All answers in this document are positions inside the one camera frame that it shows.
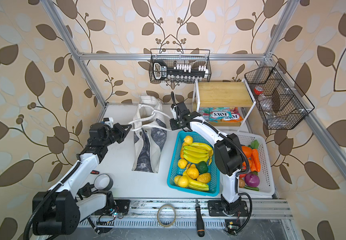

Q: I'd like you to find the white plastic basket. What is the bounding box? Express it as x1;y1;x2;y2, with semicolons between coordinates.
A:
224;131;275;199

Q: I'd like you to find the banana bunch upper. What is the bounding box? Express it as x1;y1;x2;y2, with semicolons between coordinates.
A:
180;143;213;165

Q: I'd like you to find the yellow lemon bottom left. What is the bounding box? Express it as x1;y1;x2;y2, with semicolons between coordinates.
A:
174;175;189;188

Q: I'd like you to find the cream canvas tote bag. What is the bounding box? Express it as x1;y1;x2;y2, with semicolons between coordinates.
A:
130;96;171;173

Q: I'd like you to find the black wire basket right wall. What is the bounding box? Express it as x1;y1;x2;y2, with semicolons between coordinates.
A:
245;62;315;130

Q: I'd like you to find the banana lower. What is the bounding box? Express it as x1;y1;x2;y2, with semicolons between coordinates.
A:
184;172;209;192

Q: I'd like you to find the white wooden two-tier shelf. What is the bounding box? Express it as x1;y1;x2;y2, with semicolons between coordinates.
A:
192;80;256;133

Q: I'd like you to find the green bell pepper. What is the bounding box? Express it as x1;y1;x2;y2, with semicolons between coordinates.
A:
196;161;208;175

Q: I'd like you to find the brown potato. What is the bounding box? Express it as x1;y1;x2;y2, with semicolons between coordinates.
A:
238;178;245;188

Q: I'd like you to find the yellow pear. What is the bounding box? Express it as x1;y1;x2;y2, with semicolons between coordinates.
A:
183;135;193;146

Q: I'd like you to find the purple onion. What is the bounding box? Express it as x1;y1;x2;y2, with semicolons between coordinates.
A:
244;173;260;188

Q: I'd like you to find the black socket tool set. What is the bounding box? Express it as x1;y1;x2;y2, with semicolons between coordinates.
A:
149;60;211;84

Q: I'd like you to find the yellow textured fruit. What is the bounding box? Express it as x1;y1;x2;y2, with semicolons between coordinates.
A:
186;166;199;180

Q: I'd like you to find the teal plastic basket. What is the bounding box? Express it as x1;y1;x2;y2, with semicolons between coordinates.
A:
167;131;220;197

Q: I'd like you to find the black handled screwdriver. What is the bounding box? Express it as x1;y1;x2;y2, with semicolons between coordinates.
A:
195;199;205;238

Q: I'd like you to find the plastic bottle red cap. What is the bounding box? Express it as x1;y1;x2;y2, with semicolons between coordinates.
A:
254;86;276;120

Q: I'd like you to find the red handled screwdriver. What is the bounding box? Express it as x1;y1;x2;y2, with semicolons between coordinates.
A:
91;170;100;175

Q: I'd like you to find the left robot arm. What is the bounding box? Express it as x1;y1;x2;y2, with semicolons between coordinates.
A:
23;122;132;240

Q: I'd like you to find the black tape roll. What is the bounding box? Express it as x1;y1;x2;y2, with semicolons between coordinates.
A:
94;174;114;191

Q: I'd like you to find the aluminium frame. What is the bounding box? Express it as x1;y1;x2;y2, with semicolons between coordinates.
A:
39;0;346;240

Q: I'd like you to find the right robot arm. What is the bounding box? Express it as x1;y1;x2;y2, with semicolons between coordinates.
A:
170;100;252;220

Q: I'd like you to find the orange carrot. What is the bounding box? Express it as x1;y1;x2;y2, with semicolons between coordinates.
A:
250;140;261;172

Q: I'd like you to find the small yellow lemon left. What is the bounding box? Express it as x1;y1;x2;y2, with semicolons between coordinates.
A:
177;159;188;169

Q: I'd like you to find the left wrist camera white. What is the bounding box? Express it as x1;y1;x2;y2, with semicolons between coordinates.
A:
103;118;114;128

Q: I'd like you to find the black wire basket wall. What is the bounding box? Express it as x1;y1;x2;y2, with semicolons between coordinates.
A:
245;62;315;130
149;48;211;84

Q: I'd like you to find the Fox's candy bag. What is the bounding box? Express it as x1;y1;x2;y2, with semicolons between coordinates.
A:
198;107;243;123

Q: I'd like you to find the black wire basket back wall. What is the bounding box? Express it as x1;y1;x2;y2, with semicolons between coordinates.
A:
149;48;211;84

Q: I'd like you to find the clear tape roll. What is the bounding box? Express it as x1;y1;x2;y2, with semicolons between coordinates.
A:
157;204;177;228

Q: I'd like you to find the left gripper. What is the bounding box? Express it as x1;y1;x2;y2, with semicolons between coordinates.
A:
100;123;131;148

